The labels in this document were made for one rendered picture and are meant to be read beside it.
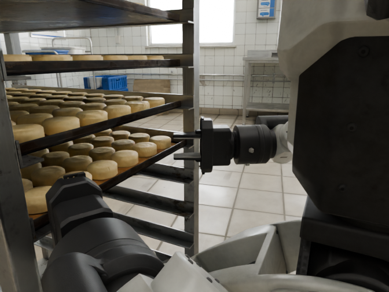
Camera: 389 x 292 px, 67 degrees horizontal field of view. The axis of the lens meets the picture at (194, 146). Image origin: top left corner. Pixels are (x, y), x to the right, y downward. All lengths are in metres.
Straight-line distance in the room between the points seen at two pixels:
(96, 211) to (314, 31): 0.25
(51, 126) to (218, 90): 4.31
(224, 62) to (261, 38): 0.62
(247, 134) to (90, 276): 0.48
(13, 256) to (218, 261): 0.34
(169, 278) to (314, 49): 0.21
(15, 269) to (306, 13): 0.38
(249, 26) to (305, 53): 4.36
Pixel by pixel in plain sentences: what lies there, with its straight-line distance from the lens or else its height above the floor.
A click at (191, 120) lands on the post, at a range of 0.68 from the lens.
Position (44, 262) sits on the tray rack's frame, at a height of 0.15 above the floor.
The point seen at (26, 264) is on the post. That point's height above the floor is 0.66.
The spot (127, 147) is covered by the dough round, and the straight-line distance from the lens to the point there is 0.63.
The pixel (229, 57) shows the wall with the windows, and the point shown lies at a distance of 4.64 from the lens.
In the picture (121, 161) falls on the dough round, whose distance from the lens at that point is 0.55.
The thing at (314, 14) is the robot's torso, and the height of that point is 0.91.
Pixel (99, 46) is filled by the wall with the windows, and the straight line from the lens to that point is 5.39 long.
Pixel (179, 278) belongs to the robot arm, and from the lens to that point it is 0.20.
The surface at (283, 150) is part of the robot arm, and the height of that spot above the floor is 0.69.
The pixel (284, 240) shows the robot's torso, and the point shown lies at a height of 0.58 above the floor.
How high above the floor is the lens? 0.88
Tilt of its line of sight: 17 degrees down
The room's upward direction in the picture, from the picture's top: straight up
